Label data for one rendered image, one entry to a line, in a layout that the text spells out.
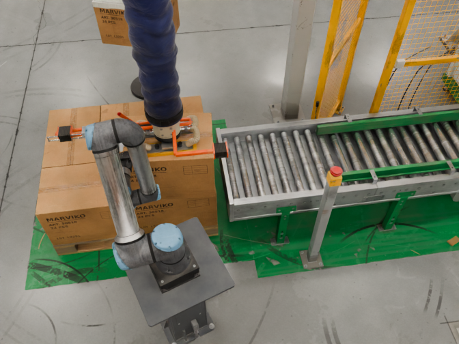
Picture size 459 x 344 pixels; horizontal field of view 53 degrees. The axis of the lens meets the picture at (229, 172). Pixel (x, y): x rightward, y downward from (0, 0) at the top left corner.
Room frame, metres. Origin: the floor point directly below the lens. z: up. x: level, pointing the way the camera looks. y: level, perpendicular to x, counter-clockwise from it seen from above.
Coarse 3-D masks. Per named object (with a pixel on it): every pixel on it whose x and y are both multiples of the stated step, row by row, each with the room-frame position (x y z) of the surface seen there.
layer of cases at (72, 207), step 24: (192, 96) 2.83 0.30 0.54; (48, 120) 2.55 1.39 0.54; (72, 120) 2.55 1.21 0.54; (96, 120) 2.55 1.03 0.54; (48, 144) 2.30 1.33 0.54; (72, 144) 2.31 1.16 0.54; (48, 168) 2.08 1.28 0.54; (72, 168) 2.08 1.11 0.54; (96, 168) 2.08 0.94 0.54; (48, 192) 1.86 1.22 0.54; (72, 192) 1.86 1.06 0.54; (96, 192) 1.86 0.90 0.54; (216, 192) 1.86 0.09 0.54; (48, 216) 1.69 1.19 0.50; (72, 216) 1.72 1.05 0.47; (96, 216) 1.74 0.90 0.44; (144, 216) 1.79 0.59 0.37; (168, 216) 1.81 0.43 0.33; (192, 216) 1.83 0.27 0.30; (216, 216) 1.86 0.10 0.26; (72, 240) 1.71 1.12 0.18
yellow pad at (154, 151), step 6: (150, 144) 1.93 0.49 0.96; (156, 144) 1.90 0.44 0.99; (180, 144) 1.90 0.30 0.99; (150, 150) 1.87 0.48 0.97; (156, 150) 1.87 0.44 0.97; (162, 150) 1.87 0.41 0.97; (168, 150) 1.87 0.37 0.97; (180, 150) 1.88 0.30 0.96; (186, 150) 1.87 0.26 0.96; (192, 150) 1.88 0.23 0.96; (150, 156) 1.84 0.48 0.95
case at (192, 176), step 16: (208, 128) 2.08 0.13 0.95; (208, 144) 1.94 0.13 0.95; (160, 160) 1.81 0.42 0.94; (176, 160) 1.81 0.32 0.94; (192, 160) 1.82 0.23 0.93; (208, 160) 1.83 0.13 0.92; (160, 176) 1.81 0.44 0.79; (176, 176) 1.81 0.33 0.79; (192, 176) 1.82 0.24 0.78; (208, 176) 1.83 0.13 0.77; (176, 192) 1.81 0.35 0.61; (192, 192) 1.82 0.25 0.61; (208, 192) 1.82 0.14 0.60
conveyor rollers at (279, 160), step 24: (456, 120) 2.56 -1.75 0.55; (240, 144) 2.31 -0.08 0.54; (264, 144) 2.31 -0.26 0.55; (288, 144) 2.31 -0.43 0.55; (312, 144) 2.31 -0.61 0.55; (336, 144) 2.31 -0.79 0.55; (360, 144) 2.31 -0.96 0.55; (384, 144) 2.31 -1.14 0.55; (408, 144) 2.31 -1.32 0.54; (432, 144) 2.32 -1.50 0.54; (456, 144) 2.32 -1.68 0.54; (240, 168) 2.08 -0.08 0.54; (360, 168) 2.08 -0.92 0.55; (264, 192) 1.87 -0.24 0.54
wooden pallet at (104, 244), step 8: (208, 232) 1.85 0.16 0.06; (216, 232) 1.86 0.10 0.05; (96, 240) 1.73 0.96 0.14; (104, 240) 1.73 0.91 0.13; (112, 240) 1.80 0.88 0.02; (56, 248) 1.68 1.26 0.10; (64, 248) 1.69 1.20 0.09; (72, 248) 1.70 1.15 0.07; (80, 248) 1.73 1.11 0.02; (88, 248) 1.73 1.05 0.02; (96, 248) 1.73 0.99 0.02; (104, 248) 1.73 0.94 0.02
